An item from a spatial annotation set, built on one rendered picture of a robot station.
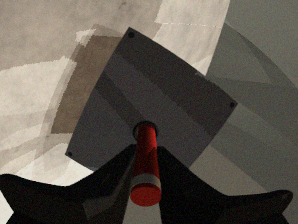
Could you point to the dark red peg with white band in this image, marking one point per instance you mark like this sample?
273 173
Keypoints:
146 182

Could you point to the dark grey panel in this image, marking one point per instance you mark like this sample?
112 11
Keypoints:
146 84

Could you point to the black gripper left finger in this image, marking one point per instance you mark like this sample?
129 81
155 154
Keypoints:
100 198

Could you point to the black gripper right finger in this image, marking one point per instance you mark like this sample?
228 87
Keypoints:
185 199

